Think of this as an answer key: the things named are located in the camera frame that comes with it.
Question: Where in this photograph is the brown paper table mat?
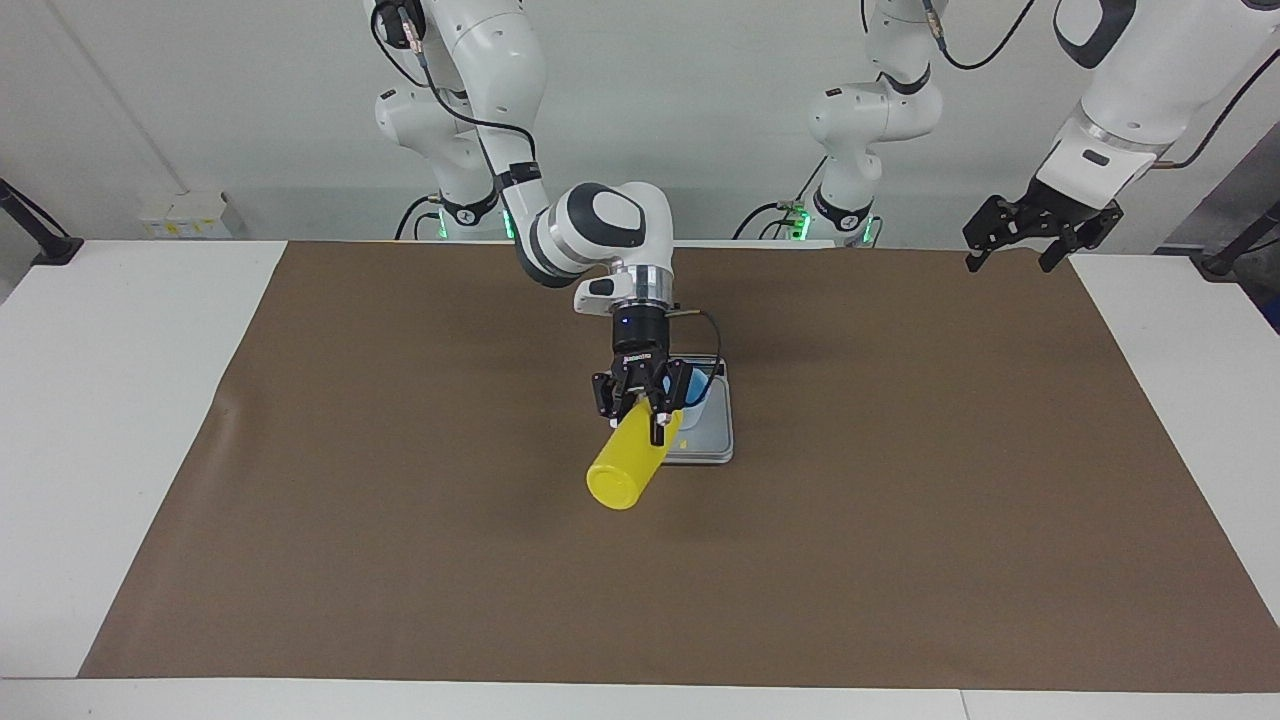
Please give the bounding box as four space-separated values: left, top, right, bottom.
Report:
78 240 1280 693

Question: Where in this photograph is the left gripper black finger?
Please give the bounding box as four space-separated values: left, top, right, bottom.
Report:
962 197 1016 273
1040 200 1124 273

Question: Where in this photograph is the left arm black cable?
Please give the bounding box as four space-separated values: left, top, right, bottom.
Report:
925 0 1280 169

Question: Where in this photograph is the dark grey panel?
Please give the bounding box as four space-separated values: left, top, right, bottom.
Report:
1160 120 1280 251

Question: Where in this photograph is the yellow squeeze bottle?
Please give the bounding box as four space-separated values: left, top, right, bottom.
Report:
586 395 691 511

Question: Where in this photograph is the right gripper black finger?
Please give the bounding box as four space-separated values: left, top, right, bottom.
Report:
592 370 629 421
648 362 689 446

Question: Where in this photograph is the black clamp stand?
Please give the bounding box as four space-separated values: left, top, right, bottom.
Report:
1190 200 1280 279
0 178 84 266

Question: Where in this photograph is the light blue plastic cup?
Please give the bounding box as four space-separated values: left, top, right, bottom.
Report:
680 362 723 406

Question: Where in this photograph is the white socket box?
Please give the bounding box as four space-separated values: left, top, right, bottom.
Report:
138 192 248 239

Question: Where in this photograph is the silver digital kitchen scale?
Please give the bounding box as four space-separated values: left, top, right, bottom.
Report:
660 353 735 466

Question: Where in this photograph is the black base power cable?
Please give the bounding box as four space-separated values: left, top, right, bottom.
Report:
733 155 831 241
395 195 441 241

